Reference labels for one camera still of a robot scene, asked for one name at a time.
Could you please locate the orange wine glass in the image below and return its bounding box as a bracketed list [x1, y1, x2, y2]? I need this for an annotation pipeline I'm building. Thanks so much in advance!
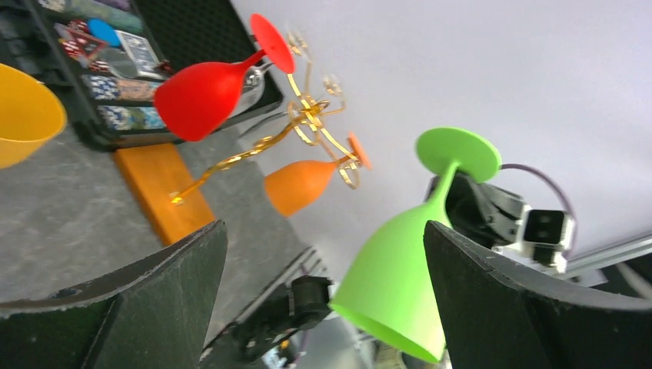
[264, 133, 372, 218]

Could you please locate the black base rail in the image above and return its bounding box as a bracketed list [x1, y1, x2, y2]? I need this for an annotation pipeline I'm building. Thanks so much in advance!
[198, 248, 332, 369]

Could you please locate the orange wooden rack base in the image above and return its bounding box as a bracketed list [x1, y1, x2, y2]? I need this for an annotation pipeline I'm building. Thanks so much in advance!
[113, 143, 216, 246]

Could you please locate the black poker chip case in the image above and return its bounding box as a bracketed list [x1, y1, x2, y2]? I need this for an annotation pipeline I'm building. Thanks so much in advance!
[0, 0, 285, 152]

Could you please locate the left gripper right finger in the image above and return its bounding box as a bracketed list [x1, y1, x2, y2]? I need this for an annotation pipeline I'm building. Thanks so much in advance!
[424, 221, 651, 368]

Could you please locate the green wine glass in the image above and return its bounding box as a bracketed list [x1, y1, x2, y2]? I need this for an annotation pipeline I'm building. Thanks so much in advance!
[330, 127, 502, 362]

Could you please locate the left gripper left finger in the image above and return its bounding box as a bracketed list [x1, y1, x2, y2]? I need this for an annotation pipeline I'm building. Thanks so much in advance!
[1, 221, 228, 368]

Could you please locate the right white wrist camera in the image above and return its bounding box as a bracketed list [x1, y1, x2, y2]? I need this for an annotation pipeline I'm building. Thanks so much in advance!
[492, 208, 576, 275]

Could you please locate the gold wire glass rack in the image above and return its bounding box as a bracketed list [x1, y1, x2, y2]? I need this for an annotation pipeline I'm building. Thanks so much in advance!
[173, 30, 346, 202]

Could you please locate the red wine glass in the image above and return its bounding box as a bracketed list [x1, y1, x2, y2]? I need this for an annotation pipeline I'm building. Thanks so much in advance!
[153, 13, 295, 141]

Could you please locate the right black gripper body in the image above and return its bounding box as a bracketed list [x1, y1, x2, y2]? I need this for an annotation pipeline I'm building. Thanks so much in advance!
[445, 171, 525, 249]

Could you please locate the yellow wine glass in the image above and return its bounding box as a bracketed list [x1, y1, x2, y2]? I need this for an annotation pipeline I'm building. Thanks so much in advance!
[1, 64, 68, 169]

